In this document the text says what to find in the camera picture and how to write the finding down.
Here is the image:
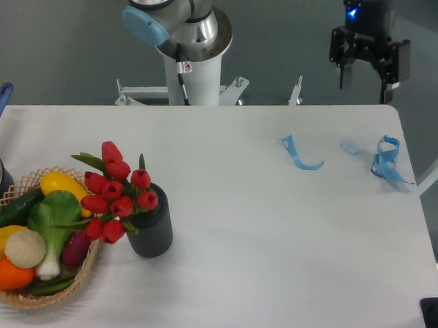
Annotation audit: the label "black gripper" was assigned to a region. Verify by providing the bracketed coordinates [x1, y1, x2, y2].
[329, 0, 411, 104]

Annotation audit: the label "red tulip bouquet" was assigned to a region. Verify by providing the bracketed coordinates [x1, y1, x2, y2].
[72, 140, 159, 244]

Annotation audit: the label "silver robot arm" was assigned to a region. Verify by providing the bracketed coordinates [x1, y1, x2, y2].
[118, 0, 411, 106]

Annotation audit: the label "dark grey ribbed vase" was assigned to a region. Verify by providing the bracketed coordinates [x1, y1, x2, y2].
[126, 183, 173, 258]

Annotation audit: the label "small pale blue cap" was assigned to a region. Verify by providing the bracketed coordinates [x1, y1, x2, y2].
[340, 140, 360, 155]

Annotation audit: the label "long blue ribbon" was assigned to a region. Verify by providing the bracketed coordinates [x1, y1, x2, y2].
[370, 134, 414, 185]

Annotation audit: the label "short blue ribbon strip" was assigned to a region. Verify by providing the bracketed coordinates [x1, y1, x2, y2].
[278, 134, 325, 171]

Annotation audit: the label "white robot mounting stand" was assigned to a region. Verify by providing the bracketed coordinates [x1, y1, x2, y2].
[114, 48, 306, 115]

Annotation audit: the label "black device at edge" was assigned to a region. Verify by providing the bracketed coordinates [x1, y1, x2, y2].
[420, 297, 438, 328]

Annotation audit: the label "yellow squash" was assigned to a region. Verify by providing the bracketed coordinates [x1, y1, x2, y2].
[38, 171, 92, 224]

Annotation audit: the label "purple eggplant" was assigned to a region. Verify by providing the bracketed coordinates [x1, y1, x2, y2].
[61, 232, 91, 267]

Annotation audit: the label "green bok choy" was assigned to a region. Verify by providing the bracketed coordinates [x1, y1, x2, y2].
[27, 190, 81, 281]

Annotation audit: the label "green cucumber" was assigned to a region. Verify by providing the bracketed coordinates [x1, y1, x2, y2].
[0, 188, 45, 228]

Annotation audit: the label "woven wicker basket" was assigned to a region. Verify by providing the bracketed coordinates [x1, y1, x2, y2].
[0, 167, 100, 310]

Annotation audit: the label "white garlic bulb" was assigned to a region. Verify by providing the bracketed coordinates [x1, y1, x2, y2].
[4, 229, 46, 269]

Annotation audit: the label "green bean pods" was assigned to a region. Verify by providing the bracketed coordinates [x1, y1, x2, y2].
[29, 271, 76, 297]

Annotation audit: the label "orange fruit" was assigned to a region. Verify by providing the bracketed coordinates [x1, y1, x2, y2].
[0, 258, 35, 291]

